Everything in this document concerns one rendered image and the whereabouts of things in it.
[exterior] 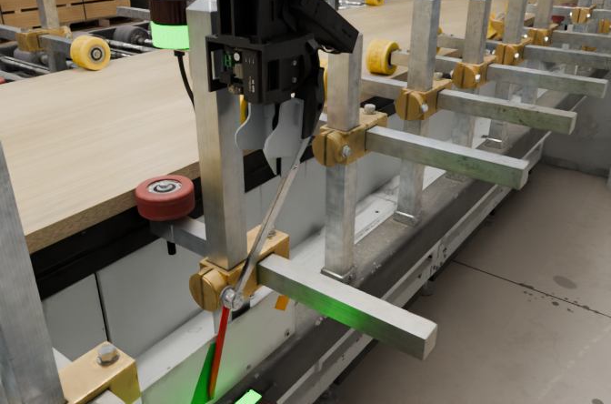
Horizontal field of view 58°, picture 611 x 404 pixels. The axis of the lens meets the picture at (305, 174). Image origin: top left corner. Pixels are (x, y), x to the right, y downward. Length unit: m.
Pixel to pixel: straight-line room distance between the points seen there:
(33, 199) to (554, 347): 1.64
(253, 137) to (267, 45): 0.12
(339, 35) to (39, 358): 0.40
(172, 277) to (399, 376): 1.02
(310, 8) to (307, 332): 0.49
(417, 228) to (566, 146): 2.27
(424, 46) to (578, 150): 2.37
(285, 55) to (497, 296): 1.78
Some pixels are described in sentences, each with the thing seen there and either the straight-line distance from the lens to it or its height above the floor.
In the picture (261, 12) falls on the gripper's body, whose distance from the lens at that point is 0.49.
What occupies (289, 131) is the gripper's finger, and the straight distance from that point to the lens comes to 0.55.
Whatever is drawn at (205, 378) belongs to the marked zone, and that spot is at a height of 0.75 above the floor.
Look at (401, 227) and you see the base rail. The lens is 1.10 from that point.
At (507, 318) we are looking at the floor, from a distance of 2.09.
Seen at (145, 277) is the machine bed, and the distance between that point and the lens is 0.90.
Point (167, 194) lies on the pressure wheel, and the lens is 0.78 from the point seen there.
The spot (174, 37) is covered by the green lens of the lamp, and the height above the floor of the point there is 1.14.
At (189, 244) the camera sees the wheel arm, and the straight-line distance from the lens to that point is 0.78.
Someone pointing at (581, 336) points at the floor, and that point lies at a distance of 2.11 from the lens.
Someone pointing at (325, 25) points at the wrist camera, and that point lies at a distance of 0.55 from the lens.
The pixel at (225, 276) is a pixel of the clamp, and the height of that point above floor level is 0.87.
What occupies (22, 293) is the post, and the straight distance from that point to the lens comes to 0.51.
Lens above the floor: 1.25
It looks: 25 degrees down
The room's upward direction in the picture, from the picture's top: straight up
